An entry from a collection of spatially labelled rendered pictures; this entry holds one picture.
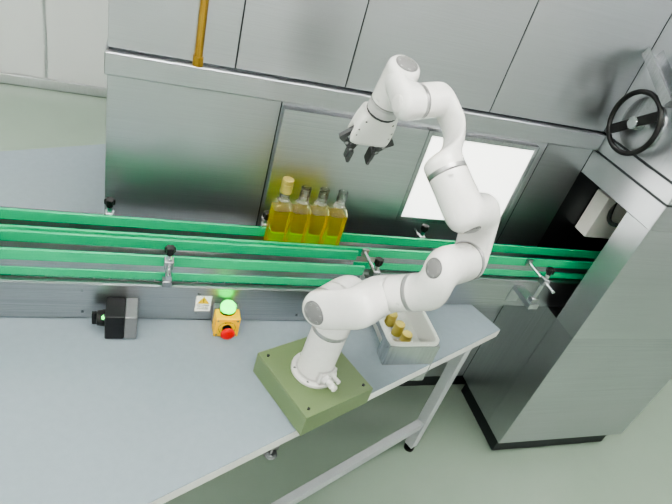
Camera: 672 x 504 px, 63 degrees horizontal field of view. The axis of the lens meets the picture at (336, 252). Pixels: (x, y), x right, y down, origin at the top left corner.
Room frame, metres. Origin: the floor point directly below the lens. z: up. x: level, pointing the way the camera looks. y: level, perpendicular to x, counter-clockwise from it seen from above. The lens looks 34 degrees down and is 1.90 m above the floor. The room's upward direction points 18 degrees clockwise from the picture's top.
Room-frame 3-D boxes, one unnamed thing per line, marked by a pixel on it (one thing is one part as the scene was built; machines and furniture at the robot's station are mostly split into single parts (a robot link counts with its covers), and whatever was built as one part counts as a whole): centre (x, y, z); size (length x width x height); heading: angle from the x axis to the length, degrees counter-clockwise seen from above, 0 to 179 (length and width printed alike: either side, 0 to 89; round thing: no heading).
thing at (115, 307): (1.03, 0.50, 0.79); 0.08 x 0.08 x 0.08; 25
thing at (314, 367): (1.03, -0.05, 0.89); 0.16 x 0.13 x 0.15; 53
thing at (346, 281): (1.04, -0.05, 1.05); 0.13 x 0.10 x 0.16; 151
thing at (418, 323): (1.34, -0.27, 0.80); 0.22 x 0.17 x 0.09; 25
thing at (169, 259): (1.09, 0.40, 0.94); 0.07 x 0.04 x 0.13; 25
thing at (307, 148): (1.68, -0.14, 1.15); 0.90 x 0.03 x 0.34; 115
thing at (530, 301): (1.65, -0.70, 0.90); 0.17 x 0.05 x 0.23; 25
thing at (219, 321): (1.15, 0.24, 0.79); 0.07 x 0.07 x 0.07; 25
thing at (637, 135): (1.86, -0.80, 1.49); 0.21 x 0.05 x 0.21; 25
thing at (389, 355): (1.37, -0.26, 0.79); 0.27 x 0.17 x 0.08; 25
